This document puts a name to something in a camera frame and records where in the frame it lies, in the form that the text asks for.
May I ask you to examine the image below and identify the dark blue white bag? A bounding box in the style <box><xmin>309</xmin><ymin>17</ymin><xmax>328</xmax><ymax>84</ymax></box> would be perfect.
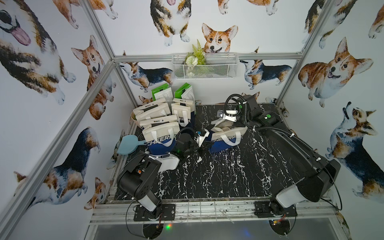
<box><xmin>171</xmin><ymin>98</ymin><xmax>196</xmax><ymax>129</ymax></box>

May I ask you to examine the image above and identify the green white takeout bag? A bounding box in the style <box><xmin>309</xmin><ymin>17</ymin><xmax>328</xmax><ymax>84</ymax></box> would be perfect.
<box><xmin>151</xmin><ymin>84</ymin><xmax>174</xmax><ymax>103</ymax></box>

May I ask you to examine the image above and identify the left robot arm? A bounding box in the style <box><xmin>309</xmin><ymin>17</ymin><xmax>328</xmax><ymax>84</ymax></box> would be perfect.
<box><xmin>117</xmin><ymin>128</ymin><xmax>210</xmax><ymax>218</ymax></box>

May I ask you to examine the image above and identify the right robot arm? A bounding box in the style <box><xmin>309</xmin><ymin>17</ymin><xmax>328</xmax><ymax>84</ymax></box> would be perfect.
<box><xmin>223</xmin><ymin>94</ymin><xmax>341</xmax><ymax>216</ymax></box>

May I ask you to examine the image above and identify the light blue dustpan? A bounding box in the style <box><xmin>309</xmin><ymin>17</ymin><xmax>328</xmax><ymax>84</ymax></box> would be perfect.
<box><xmin>117</xmin><ymin>135</ymin><xmax>146</xmax><ymax>156</ymax></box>

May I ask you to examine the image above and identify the artificial fern with flower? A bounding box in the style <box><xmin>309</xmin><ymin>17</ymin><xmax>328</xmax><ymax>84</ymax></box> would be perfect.
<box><xmin>183</xmin><ymin>40</ymin><xmax>207</xmax><ymax>77</ymax></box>

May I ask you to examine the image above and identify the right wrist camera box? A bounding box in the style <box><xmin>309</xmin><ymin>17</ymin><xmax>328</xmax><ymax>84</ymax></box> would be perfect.
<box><xmin>217</xmin><ymin>110</ymin><xmax>239</xmax><ymax>122</ymax></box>

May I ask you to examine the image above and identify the white wire wall basket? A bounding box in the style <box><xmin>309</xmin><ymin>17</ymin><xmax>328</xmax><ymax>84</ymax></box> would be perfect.
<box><xmin>172</xmin><ymin>53</ymin><xmax>240</xmax><ymax>80</ymax></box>

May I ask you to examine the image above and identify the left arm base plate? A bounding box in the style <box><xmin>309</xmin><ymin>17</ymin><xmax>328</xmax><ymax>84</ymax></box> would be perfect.
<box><xmin>134</xmin><ymin>204</ymin><xmax>176</xmax><ymax>222</ymax></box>

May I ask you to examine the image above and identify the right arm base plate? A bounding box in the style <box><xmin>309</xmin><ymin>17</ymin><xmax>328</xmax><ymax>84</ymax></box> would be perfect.
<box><xmin>254</xmin><ymin>201</ymin><xmax>298</xmax><ymax>218</ymax></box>

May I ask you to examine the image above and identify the aluminium frame rail front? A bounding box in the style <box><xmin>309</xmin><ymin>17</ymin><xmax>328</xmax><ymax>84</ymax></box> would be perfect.
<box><xmin>89</xmin><ymin>200</ymin><xmax>338</xmax><ymax>226</ymax></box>

